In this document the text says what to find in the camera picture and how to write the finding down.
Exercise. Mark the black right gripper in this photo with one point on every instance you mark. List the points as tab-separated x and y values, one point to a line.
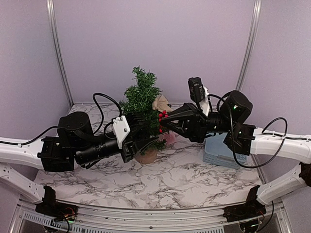
195	129

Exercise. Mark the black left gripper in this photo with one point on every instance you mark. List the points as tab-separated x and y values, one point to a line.
130	153

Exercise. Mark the pink pompom ornament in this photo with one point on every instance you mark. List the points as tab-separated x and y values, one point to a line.
168	138

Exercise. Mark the beige fabric ornament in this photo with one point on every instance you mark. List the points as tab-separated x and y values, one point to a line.
161	104

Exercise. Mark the light blue perforated basket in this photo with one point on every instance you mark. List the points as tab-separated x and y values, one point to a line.
217	153

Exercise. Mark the small green christmas tree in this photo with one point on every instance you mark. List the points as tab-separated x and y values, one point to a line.
138	98

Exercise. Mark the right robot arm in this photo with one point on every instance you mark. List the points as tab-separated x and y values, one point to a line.
295	149

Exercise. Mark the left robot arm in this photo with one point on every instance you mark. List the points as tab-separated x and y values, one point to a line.
40	153

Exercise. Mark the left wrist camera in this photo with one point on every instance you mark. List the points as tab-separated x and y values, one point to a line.
123	125

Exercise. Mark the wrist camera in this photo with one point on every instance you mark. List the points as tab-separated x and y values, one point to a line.
199	95
123	125

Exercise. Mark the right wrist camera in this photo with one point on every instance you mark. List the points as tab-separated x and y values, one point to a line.
199	95

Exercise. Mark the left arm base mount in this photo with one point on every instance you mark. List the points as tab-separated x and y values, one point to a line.
51	207

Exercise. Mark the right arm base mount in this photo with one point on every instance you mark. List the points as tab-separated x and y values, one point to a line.
251	208

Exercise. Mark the right aluminium frame post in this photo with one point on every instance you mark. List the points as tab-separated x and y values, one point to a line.
250	43

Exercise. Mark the aluminium frame post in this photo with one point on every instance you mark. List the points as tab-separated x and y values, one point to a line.
58	52
250	43

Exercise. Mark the front aluminium rail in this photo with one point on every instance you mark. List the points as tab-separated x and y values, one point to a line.
96	219

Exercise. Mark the left aluminium frame post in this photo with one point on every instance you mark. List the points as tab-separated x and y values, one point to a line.
58	52

